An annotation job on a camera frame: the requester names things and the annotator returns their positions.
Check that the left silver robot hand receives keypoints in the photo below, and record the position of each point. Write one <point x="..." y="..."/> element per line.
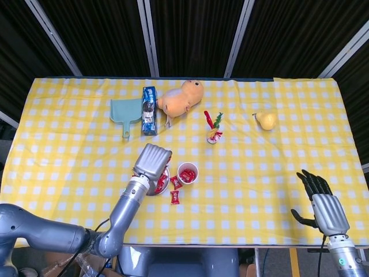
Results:
<point x="151" y="161"/>

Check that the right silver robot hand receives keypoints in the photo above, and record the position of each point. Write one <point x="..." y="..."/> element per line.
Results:
<point x="331" y="215"/>

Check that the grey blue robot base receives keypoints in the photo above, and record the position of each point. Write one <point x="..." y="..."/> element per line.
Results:
<point x="187" y="265"/>

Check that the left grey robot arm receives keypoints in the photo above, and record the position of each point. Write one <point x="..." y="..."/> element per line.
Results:
<point x="127" y="207"/>

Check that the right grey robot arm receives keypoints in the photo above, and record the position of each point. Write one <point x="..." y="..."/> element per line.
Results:
<point x="346" y="259"/>

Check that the white paper cup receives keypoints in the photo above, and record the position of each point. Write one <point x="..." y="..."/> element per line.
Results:
<point x="187" y="165"/>

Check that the round steel plate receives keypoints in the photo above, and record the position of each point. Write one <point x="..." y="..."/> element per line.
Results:
<point x="167" y="180"/>

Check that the blue cookie box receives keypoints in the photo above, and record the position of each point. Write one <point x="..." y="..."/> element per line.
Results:
<point x="148" y="115"/>

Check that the teal plastic dustpan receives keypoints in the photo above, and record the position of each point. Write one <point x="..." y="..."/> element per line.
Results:
<point x="125" y="109"/>

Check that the orange plush animal toy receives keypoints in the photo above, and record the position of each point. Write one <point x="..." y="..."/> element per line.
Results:
<point x="178" y="101"/>

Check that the colourful feather shuttlecock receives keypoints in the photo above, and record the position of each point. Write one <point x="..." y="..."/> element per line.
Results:
<point x="213" y="135"/>

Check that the metal table leg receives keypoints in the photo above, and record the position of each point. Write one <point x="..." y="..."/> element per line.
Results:
<point x="257" y="262"/>

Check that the yellow white checked tablecloth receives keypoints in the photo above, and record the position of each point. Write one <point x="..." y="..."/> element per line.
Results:
<point x="245" y="187"/>

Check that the small brown cardboard box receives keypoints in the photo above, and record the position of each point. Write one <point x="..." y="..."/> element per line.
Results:
<point x="248" y="271"/>

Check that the yellow pear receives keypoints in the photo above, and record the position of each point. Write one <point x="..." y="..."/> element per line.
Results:
<point x="268" y="121"/>

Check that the clear plastic wrap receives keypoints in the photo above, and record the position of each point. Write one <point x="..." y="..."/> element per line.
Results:
<point x="86" y="265"/>

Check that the black pleated curtain panel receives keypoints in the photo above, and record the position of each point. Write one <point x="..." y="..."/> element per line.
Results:
<point x="357" y="95"/>
<point x="196" y="34"/>
<point x="17" y="43"/>
<point x="294" y="34"/>
<point x="101" y="34"/>

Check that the white metal frame post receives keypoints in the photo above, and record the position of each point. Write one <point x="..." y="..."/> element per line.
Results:
<point x="366" y="168"/>
<point x="239" y="37"/>
<point x="343" y="60"/>
<point x="7" y="119"/>
<point x="149" y="37"/>
<point x="53" y="37"/>

